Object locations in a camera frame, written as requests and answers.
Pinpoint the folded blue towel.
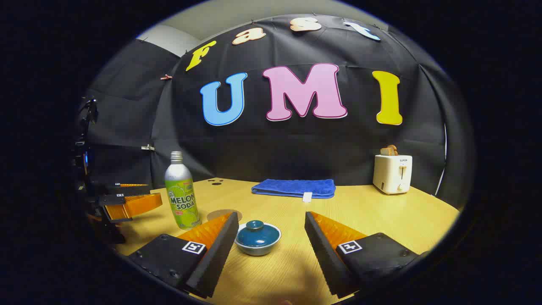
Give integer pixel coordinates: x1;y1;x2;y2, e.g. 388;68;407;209
251;179;336;200

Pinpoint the white cable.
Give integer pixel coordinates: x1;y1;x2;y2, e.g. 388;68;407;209
434;123;448;196

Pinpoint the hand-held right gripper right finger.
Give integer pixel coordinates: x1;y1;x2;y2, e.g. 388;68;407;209
304;211;424;299

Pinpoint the silver green-label water bottle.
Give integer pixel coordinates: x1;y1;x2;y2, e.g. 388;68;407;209
164;151;201;230

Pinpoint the white toaster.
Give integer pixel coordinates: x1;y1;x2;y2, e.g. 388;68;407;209
373;154;413;195

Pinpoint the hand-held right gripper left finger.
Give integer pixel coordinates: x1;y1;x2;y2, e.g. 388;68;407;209
128;212;240;299

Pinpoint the white teacup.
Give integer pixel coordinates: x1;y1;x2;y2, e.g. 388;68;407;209
235;237;282;256

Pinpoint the blue teacup lid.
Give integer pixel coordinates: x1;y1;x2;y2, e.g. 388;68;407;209
235;220;282;249

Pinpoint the round brown coaster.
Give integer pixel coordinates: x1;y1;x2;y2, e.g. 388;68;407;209
207;209;243;223

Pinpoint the black backdrop cloth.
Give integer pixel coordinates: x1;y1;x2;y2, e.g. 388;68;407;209
80;15;471;209

